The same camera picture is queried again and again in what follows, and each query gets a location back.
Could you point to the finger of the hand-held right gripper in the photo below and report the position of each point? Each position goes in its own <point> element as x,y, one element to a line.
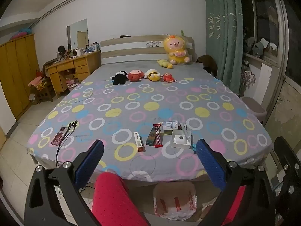
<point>285,156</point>

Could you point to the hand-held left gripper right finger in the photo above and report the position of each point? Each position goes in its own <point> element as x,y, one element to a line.
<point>210,164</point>

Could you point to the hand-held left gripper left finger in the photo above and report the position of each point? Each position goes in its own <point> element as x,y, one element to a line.
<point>90,162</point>

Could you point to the white red print plastic bag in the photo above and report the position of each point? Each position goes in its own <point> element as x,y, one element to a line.
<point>174,207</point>

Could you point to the dark long box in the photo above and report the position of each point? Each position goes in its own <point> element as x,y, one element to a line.
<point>150,139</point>

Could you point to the small cyan wrapper piece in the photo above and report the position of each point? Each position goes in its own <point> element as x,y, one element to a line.
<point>194,147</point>

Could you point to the white grey pen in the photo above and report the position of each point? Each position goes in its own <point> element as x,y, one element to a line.
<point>188,135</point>

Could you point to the white square box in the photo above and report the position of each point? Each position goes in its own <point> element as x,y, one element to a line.
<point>178,144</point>

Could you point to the narrow orange white box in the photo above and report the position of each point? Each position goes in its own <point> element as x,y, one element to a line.
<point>138,141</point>

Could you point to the white and blue box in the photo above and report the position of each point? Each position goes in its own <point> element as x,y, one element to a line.
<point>169,125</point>

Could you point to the pink grey stool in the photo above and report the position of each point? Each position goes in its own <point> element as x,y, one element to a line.
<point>254,107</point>

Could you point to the red snack packet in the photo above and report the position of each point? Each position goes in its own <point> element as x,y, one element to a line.
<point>158,136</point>

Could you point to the circle print bed sheet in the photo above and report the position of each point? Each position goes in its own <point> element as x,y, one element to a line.
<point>150,103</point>

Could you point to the black and white plush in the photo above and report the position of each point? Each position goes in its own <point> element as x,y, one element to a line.
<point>120,77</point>

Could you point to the wooden chair with clothes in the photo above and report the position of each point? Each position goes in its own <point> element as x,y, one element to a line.
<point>40,84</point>

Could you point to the small red plush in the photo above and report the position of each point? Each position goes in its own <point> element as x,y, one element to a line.
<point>168,77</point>

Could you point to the yellow wooden desk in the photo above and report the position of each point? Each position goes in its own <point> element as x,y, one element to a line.
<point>77,66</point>

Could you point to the red round plush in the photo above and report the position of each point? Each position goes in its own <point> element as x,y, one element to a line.
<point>135,75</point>

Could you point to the dark brown chair back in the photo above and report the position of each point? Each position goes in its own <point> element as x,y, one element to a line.
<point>208,63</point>

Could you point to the yellow round plush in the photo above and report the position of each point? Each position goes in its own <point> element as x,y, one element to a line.
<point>152,74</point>

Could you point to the grey cap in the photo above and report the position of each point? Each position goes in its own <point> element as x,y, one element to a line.
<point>257,49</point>
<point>248,43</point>

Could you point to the small yellow duck plush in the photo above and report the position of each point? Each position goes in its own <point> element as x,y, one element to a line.
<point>164,63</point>

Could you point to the yellow wooden wardrobe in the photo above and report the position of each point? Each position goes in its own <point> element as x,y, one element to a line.
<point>16,75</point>

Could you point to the blue box on desk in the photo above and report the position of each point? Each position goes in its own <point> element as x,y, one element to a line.
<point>93,47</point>

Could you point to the wooden bed headboard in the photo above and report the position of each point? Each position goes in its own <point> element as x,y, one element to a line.
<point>131,49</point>

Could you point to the large yellow pig plush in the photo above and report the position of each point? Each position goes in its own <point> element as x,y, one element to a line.
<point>176,49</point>

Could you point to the green leaf print curtain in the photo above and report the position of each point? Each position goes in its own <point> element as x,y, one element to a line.
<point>223,35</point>

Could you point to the pink and blue bundle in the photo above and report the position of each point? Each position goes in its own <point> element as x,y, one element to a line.
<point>21,33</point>

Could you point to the wall mirror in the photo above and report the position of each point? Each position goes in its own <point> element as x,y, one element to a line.
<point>77,34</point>

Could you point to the window with white frame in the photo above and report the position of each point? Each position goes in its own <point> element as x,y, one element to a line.
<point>270,21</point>

